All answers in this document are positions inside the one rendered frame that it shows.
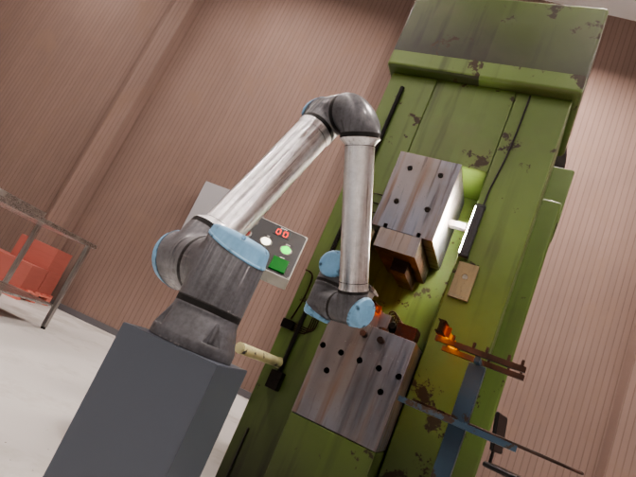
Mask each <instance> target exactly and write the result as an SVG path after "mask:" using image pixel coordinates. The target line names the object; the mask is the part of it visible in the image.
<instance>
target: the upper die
mask: <svg viewBox="0 0 636 477"><path fill-rule="evenodd" d="M373 245H374V247H375V249H376V251H377V252H378V254H379V256H380V259H381V261H382V263H383V264H384V266H385V268H386V270H387V272H388V273H391V271H390V267H391V264H392V262H393V259H394V258H397V259H400V260H404V261H407V262H409V263H410V266H411V268H412V271H413V273H414V276H415V280H416V282H419V283H422V284H424V282H425V280H426V277H427V274H428V272H429V269H430V265H429V262H428V259H427V255H426V252H425V248H424V245H423V241H422V238H417V237H413V236H410V235H407V234H403V233H400V232H397V231H394V230H391V229H387V228H384V227H381V228H380V230H379V232H378V234H377V237H376V239H375V241H374V244H373Z"/></svg>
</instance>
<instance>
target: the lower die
mask: <svg viewBox="0 0 636 477"><path fill-rule="evenodd" d="M393 321H394V318H393V317H392V316H391V315H388V314H385V313H384V312H383V311H382V310H381V311H380V314H377V313H375V314H374V317H373V319H372V321H371V322H370V324H369V325H370V326H372V327H376V328H379V327H384V328H386V329H389V331H388V332H390V333H394V332H393V331H392V330H391V328H389V324H390V323H393ZM394 334H395V333H394Z"/></svg>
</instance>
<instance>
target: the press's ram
mask: <svg viewBox="0 0 636 477"><path fill-rule="evenodd" d="M463 206H464V188H463V172H462V165H460V164H455V163H452V162H447V161H443V160H439V159H434V158H431V157H426V156H422V155H417V154H413V153H410V152H405V151H401V152H400V155H399V157H398V159H397V162H396V165H395V167H394V169H393V172H392V174H391V177H390V179H389V181H388V184H387V186H386V188H385V190H384V192H383V195H382V197H381V200H380V203H379V206H378V208H377V211H376V213H375V215H374V218H373V220H372V222H371V224H372V226H373V228H374V230H375V232H376V234H378V232H379V230H380V228H381V227H384V228H387V229H391V230H394V231H397V232H400V233H403V234H407V235H410V236H413V237H417V238H420V239H422V241H423V245H424V248H425V252H426V255H427V259H428V262H429V265H430V267H431V268H434V269H436V270H440V267H441V264H442V262H443V259H444V256H445V254H446V252H447V249H448V247H449V244H450V241H451V237H452V234H453V231H454V229H456V230H459V231H463V232H466V230H467V228H468V224H467V223H463V222H460V221H458V219H459V216H460V214H461V211H462V208H463Z"/></svg>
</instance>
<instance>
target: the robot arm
mask: <svg viewBox="0 0 636 477"><path fill-rule="evenodd" d="M301 115H302V116H301V117H300V119H299V121H298V122H297V123H296V124H295V125H294V126H293V127H292V128H291V129H290V130H289V131H288V132H287V133H286V134H285V135H284V136H283V137H282V138H281V139H280V140H279V141H278V142H277V143H276V144H275V145H274V146H273V147H272V148H271V149H270V150H269V151H268V152H267V153H266V154H265V155H264V156H263V157H262V158H261V159H260V160H259V161H258V162H257V163H256V165H255V166H254V167H253V168H252V169H251V170H250V171H249V172H248V173H247V174H246V175H245V176H244V177H243V178H242V179H241V180H240V181H239V182H238V183H237V184H236V185H235V186H234V187H233V188H232V189H231V190H230V191H229V192H228V193H227V194H226V195H225V196H224V197H223V198H222V199H221V200H220V201H219V202H218V203H217V204H216V205H215V206H214V207H213V208H212V209H211V210H210V211H209V212H208V213H207V214H206V215H195V216H194V217H193V218H192V219H191V220H190V221H189V222H188V223H187V224H186V225H185V226H184V227H183V228H182V229H181V230H175V231H171V232H169V233H166V234H165V235H163V236H162V237H161V238H160V239H159V240H158V241H157V242H156V244H155V246H154V248H153V251H152V256H151V262H152V267H153V269H154V272H155V274H156V275H157V277H158V278H159V279H160V280H161V281H162V282H164V283H165V284H166V285H167V286H169V287H170V288H172V289H174V290H178V291H179V292H178V294H177V296H176V298H175V300H174V301H173V303H172V304H171V305H170V306H169V307H168V308H167V309H166V310H164V311H163V312H162V313H161V314H160V315H159V316H158V317H157V318H156V319H155V320H154V321H153V322H152V324H151V326H150V329H149V332H151V333H153V334H154V335H156V336H158V337H160V338H162V339H164V340H166V341H168V342H170V343H172V344H175V345H178V346H179V347H181V348H184V349H186V350H188V351H191V352H193V353H195V354H198V355H200V356H203V357H205V358H207V359H209V360H212V361H215V362H219V363H222V364H225V365H231V363H232V360H233V359H234V356H235V347H236V337H237V329H238V326H239V323H240V321H241V319H242V317H243V314H244V312H245V311H246V309H247V307H248V305H249V302H250V300H251V298H252V296H253V294H254V292H255V290H256V286H257V284H258V282H259V280H260V278H261V276H262V274H263V272H264V271H265V269H266V264H267V262H268V259H269V252H268V251H267V250H266V249H265V248H264V247H263V246H261V245H260V244H258V243H257V242H255V241H253V240H252V239H250V238H248V237H246V236H245V235H246V234H247V233H248V232H249V231H250V230H251V229H252V228H253V227H254V225H255V224H256V223H257V222H258V221H259V220H260V219H261V218H262V217H263V216H264V214H265V213H266V212H267V211H268V210H269V209H270V208H271V207H272V206H273V205H274V203H275V202H276V201H277V200H278V199H279V198H280V197H281V196H282V195H283V193H284V192H285V191H286V190H287V189H288V188H289V187H290V186H291V185H292V183H293V182H294V181H295V180H296V179H297V178H298V177H299V176H300V175H301V174H302V172H303V171H304V170H305V169H306V168H307V167H308V166H309V165H310V164H311V162H312V161H313V160H314V159H315V158H316V157H317V156H318V155H319V154H320V153H321V151H322V150H323V149H324V148H325V147H327V146H328V145H329V144H330V143H331V142H332V141H333V140H334V139H335V137H336V136H338V135H340V140H341V141H342V142H343V143H344V186H343V208H342V231H341V252H340V251H329V252H326V253H325V254H324V255H323V256H322V257H321V259H320V261H319V269H320V272H319V274H318V276H317V278H316V280H315V283H314V285H313V287H312V290H311V292H310V294H309V298H308V300H307V301H306V305H305V307H304V312H305V313H306V314H308V315H310V316H312V317H314V318H315V319H317V320H319V321H321V322H324V323H326V324H328V323H329V322H330V320H331V321H336V322H339V323H342V324H345V325H348V326H350V327H357V328H362V327H366V326H367V325H369V324H370V322H371V321H372V319H373V317H374V314H375V304H374V302H373V301H372V298H373V297H374V295H375V296H377V297H378V294H377V292H376V290H375V289H374V288H373V287H372V286H371V285H369V284H368V278H369V258H370V239H371V220H372V200H373V181H374V161H375V146H376V145H377V144H378V143H379V142H380V136H381V129H380V121H379V119H378V116H377V114H376V112H375V111H374V109H373V108H372V106H371V105H370V104H369V103H368V101H367V100H366V99H364V98H363V97H361V96H359V95H357V94H354V93H342V94H339V95H334V96H329V97H318V98H315V99H313V100H311V101H310V102H308V103H307V104H306V105H305V107H304V108H303V110H302V113H301Z"/></svg>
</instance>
